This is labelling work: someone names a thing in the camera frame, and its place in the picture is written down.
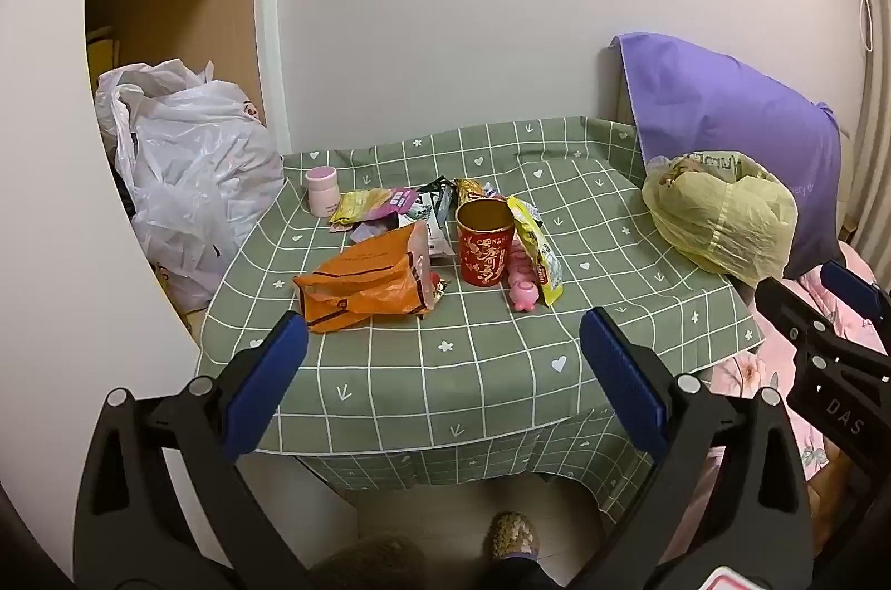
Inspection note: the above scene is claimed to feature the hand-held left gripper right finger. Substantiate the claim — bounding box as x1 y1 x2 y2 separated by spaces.
580 306 815 590

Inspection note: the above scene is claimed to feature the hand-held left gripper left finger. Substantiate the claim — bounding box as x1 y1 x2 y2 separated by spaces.
73 310 311 590

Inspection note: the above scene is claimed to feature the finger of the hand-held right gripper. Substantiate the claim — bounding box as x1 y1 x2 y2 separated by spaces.
755 276 840 358
820 259 891 347

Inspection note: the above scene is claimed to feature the orange snack bag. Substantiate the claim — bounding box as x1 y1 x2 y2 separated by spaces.
292 220 447 335

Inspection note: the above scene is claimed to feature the yellow snack packet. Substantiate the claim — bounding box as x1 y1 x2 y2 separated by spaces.
506 195 564 309

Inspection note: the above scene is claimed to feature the small purple wrapper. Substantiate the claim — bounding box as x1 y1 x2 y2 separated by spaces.
350 217 403 244

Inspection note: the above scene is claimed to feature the red paper cup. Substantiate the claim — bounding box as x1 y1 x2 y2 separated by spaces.
456 198 517 289

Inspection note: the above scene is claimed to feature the yellow purple snack wrapper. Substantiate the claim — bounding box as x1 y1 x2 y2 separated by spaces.
329 187 419 230

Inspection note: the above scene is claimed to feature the golden snack wrapper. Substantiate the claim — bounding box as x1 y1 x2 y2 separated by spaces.
452 178 502 206

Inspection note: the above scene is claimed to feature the person's right forearm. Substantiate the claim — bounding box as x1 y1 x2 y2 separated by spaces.
807 433 878 556

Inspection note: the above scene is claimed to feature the pink floral blanket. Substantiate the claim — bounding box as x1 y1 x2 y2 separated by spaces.
668 256 891 590

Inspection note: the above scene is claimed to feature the beige curtain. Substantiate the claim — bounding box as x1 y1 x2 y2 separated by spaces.
839 0 891 257

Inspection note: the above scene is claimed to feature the green checked tablecloth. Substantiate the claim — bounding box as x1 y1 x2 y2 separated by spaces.
195 115 767 525

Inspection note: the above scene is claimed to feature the pink jar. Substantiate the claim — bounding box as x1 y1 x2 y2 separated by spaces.
304 167 342 218

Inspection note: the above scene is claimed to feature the patterned knit slipper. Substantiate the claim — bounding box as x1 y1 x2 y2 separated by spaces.
483 510 544 563

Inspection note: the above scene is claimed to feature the purple pillow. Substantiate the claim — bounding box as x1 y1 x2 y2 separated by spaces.
611 31 846 285

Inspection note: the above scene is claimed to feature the white plastic bag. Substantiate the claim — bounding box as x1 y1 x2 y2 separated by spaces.
94 59 286 313

